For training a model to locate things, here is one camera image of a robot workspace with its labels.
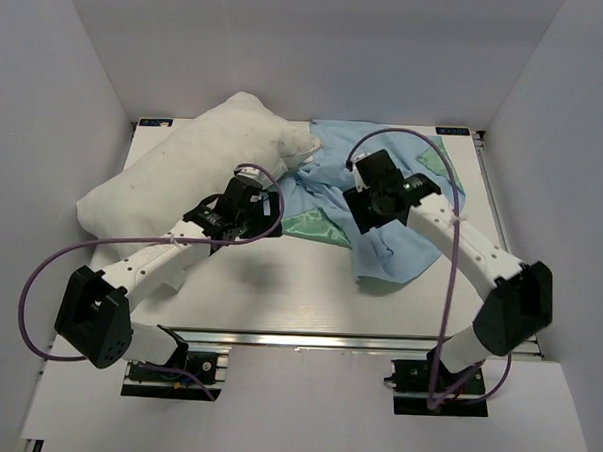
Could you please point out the blue green satin pillowcase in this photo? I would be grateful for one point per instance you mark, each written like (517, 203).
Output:
(315, 209)

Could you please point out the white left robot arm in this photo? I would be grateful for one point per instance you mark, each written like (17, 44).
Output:
(95, 314)

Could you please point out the aluminium front table rail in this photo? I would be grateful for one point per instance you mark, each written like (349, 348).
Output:
(388, 344)

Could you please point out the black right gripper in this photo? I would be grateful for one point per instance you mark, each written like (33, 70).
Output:
(355, 199)

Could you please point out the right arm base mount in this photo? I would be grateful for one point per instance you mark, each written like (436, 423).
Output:
(409, 383)

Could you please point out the white pillow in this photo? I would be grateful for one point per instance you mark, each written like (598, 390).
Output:
(195, 161)

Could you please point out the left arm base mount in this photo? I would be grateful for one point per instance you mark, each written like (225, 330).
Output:
(193, 373)

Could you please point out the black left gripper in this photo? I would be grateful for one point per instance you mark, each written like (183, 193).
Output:
(266, 223)

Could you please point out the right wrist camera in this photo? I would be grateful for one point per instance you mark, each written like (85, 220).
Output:
(354, 159)

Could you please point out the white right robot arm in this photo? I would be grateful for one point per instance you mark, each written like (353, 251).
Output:
(516, 297)

